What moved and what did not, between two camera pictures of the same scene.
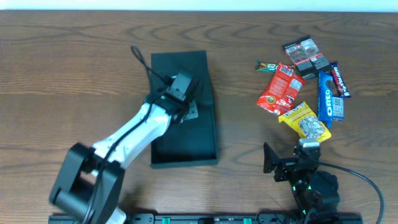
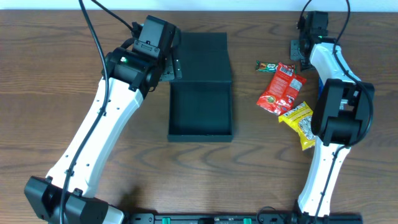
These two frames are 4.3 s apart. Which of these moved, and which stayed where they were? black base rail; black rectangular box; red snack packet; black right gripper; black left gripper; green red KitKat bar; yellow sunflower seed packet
Moved: black right gripper; black rectangular box; black left gripper
Stayed: red snack packet; black base rail; green red KitKat bar; yellow sunflower seed packet
